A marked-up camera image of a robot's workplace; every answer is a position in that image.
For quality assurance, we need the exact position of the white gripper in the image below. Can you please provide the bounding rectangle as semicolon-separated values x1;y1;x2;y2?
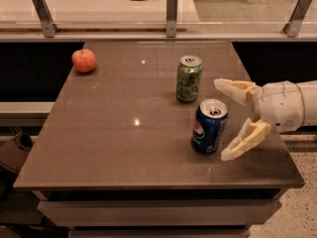
214;78;304;162

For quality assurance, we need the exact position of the blue pepsi can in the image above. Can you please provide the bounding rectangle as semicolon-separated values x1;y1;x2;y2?
191;99;228;154

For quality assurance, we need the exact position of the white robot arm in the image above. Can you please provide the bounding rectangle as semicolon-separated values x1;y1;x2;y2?
214;78;317;161

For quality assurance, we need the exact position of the green soda can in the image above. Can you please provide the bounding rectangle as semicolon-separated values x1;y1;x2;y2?
176;55;203;103

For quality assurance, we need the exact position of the red apple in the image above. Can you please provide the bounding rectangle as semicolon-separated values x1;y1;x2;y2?
71;49;97;73

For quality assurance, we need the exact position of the grey cabinet drawer front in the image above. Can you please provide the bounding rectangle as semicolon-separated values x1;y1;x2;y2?
38;199;281;227

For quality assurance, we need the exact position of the dark object at left floor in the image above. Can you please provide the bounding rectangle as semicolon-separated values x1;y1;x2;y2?
0;132;33;174

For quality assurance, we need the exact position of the right metal rail bracket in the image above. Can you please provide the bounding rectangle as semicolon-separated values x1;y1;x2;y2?
282;0;313;38

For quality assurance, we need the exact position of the left metal rail bracket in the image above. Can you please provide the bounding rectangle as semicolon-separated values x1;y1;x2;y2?
32;0;57;38

